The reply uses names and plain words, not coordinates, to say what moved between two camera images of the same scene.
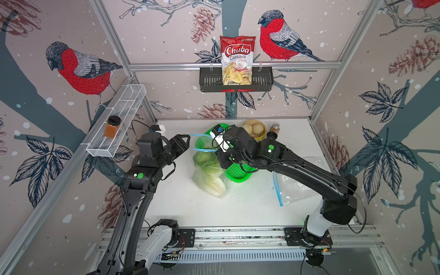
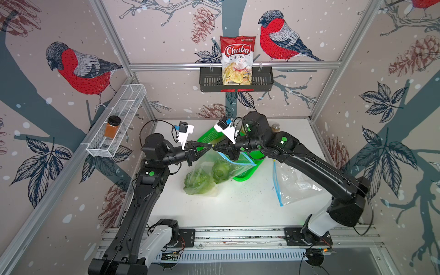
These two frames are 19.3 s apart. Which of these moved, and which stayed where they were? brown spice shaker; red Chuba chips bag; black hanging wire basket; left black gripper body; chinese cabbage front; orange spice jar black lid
Moved: chinese cabbage front; left black gripper body
Stayed: orange spice jar black lid; brown spice shaker; red Chuba chips bag; black hanging wire basket
